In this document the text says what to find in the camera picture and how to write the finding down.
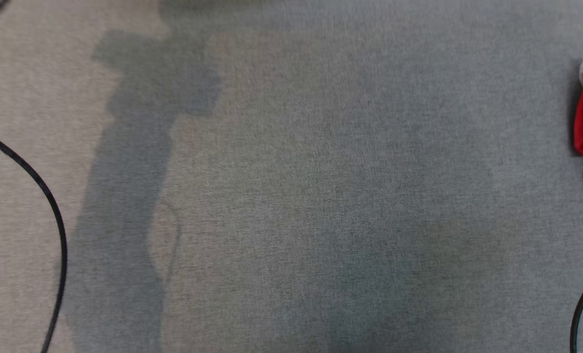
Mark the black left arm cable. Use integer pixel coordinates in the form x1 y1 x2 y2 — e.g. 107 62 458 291
0 126 69 353

